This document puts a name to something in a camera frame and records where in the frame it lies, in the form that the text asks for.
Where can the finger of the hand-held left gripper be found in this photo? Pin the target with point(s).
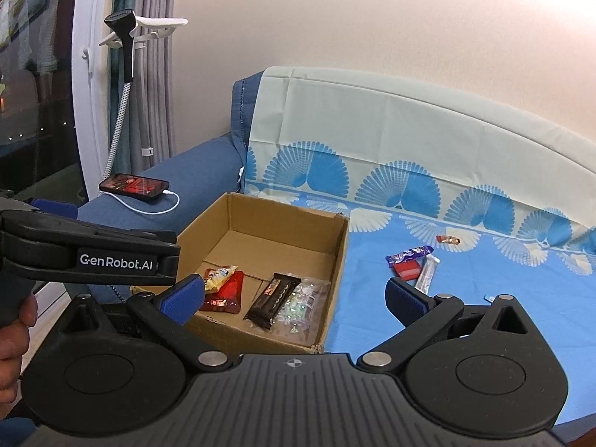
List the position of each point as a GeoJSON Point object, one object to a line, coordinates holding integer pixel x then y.
{"type": "Point", "coordinates": [53, 208]}
{"type": "Point", "coordinates": [168, 260]}

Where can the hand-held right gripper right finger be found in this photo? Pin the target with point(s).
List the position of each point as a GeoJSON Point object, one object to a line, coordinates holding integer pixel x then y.
{"type": "Point", "coordinates": [405, 302]}

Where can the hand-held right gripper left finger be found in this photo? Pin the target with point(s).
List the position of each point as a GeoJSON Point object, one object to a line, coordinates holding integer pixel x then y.
{"type": "Point", "coordinates": [184, 300]}

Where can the long red snack packet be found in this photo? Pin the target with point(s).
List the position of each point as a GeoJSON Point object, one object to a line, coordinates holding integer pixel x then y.
{"type": "Point", "coordinates": [406, 271]}

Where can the silver white snack bar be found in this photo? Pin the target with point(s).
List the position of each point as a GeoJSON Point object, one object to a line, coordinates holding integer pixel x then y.
{"type": "Point", "coordinates": [427, 272]}

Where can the yellow snack packet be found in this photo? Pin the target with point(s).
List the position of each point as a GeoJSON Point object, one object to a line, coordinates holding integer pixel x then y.
{"type": "Point", "coordinates": [219, 277]}

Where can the dark red snack pouch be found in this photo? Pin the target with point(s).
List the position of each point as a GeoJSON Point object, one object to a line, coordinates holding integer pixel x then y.
{"type": "Point", "coordinates": [228, 295]}

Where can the purple snack bar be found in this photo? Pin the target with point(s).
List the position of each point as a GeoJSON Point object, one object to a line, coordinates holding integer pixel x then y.
{"type": "Point", "coordinates": [409, 255]}

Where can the small red-ended candy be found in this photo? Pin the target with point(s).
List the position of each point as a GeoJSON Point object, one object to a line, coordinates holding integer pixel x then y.
{"type": "Point", "coordinates": [448, 240]}

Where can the dark brown chocolate bar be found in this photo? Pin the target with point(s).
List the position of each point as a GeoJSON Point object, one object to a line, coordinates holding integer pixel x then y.
{"type": "Point", "coordinates": [272, 300]}

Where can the clear bag of candies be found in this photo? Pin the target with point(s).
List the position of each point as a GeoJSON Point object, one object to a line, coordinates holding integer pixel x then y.
{"type": "Point", "coordinates": [302, 309]}

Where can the brown cardboard box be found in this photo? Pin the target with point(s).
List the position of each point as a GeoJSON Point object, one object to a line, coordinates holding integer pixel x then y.
{"type": "Point", "coordinates": [279, 242]}

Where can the person's left hand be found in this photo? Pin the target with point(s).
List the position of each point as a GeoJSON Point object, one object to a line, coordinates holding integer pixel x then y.
{"type": "Point", "coordinates": [11, 358]}

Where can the blue fan-print sheet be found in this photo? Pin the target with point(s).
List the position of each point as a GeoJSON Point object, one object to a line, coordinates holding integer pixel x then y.
{"type": "Point", "coordinates": [465, 326]}

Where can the black smartphone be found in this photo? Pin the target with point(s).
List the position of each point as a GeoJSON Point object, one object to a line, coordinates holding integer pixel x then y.
{"type": "Point", "coordinates": [135, 186]}

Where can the blue sofa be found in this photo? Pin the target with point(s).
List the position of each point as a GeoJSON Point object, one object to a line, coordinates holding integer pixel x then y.
{"type": "Point", "coordinates": [195, 172]}

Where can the black garment steamer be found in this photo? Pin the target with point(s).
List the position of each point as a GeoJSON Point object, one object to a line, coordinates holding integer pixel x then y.
{"type": "Point", "coordinates": [123, 42]}

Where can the grey curtain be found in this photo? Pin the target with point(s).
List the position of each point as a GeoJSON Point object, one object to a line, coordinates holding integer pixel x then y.
{"type": "Point", "coordinates": [153, 56]}

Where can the white steamer hanger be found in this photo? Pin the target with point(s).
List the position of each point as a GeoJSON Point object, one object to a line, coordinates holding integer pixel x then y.
{"type": "Point", "coordinates": [158, 25]}

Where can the white window frame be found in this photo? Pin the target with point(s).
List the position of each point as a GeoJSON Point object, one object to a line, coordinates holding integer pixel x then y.
{"type": "Point", "coordinates": [91, 116]}

